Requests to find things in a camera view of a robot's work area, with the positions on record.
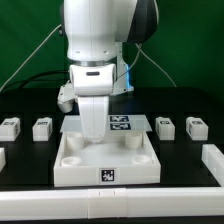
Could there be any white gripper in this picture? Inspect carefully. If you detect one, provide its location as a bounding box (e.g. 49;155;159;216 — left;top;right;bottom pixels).
78;96;109;142

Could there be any white square tabletop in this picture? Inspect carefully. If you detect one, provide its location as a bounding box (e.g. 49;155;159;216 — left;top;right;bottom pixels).
54;131;161;187

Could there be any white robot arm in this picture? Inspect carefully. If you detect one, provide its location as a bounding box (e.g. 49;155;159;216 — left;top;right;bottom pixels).
61;0;159;142

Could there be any white left obstacle block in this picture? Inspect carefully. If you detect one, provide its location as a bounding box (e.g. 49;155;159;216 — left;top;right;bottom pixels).
0;148;6;172

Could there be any white marker base plate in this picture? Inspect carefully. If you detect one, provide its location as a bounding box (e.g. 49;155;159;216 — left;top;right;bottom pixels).
60;115;152;132

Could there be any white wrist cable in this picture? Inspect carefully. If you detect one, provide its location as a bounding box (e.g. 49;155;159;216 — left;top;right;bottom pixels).
116;0;178;88

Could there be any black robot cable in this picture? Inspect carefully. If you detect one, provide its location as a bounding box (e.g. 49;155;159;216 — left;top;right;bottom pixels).
0;69;72;96

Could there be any white camera cable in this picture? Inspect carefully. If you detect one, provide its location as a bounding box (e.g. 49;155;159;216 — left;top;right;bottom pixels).
0;23;64;94

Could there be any white front obstacle wall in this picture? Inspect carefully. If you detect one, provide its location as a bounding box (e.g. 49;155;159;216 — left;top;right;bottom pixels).
0;187;224;221

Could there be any white obstacle wall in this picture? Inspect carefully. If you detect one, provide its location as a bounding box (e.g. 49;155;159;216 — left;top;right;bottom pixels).
201;144;224;188
0;187;224;221

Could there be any white right obstacle wall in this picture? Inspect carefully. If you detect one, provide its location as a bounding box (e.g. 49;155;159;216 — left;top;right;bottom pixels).
201;144;224;188

